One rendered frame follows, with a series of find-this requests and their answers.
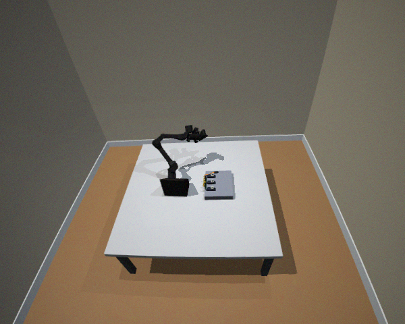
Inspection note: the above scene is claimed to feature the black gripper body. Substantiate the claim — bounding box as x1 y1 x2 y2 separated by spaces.
193 130 206 143

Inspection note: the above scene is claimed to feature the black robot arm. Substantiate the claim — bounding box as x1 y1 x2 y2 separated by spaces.
153 125 199 179

